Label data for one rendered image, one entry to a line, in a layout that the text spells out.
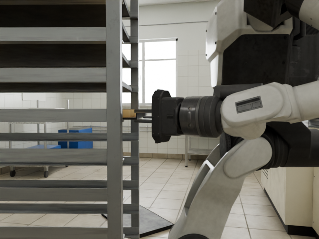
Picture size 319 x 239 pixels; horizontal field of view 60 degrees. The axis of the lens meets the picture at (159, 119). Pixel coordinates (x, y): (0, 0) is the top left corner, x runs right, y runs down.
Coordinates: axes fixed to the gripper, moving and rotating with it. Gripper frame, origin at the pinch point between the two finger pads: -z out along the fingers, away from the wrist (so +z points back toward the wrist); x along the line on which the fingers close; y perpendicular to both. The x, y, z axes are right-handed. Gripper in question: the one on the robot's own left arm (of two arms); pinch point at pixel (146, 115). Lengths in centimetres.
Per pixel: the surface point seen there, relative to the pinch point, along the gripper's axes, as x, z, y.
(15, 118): -0.3, -22.7, 18.8
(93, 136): -8.7, -37.7, -20.8
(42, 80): 8.1, -17.4, 15.8
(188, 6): 197, -187, -430
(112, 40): 16.1, -1.8, 10.2
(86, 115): 0.3, -9.0, 10.9
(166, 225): -94, -72, -139
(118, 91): 5.3, -0.8, 9.6
